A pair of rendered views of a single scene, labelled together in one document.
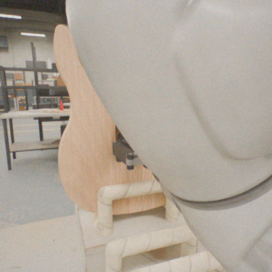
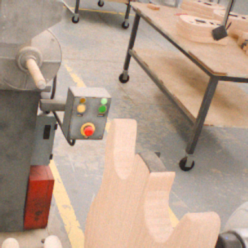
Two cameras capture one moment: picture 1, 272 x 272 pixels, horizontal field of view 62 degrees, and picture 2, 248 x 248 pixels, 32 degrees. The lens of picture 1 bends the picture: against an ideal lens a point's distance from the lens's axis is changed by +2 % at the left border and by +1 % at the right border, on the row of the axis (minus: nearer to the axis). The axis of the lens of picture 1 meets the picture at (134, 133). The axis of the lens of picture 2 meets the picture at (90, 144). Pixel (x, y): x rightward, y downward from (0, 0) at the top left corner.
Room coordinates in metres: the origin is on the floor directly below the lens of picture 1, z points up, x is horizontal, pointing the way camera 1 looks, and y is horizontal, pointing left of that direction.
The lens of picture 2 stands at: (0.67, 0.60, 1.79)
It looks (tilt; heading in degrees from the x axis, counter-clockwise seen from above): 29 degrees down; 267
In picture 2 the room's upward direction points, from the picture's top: 12 degrees clockwise
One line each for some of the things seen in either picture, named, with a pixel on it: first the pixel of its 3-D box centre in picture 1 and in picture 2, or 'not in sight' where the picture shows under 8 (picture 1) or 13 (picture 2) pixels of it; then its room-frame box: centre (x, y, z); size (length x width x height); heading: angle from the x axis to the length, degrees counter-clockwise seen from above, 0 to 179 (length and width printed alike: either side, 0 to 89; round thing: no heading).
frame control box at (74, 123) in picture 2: not in sight; (74, 112); (0.67, -1.08, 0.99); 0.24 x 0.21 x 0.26; 110
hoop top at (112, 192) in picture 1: (140, 188); not in sight; (0.49, -0.01, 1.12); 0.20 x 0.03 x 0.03; 109
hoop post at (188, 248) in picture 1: (188, 251); not in sight; (0.44, -0.12, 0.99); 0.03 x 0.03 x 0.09
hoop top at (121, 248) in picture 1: (153, 240); not in sight; (0.41, -0.04, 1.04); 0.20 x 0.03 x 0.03; 109
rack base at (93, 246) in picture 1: (134, 232); not in sight; (0.53, 0.00, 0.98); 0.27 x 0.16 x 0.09; 110
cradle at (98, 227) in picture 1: (97, 215); not in sight; (0.50, 0.09, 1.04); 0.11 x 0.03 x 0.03; 20
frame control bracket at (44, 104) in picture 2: not in sight; (62, 105); (0.73, -1.06, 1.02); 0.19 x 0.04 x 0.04; 20
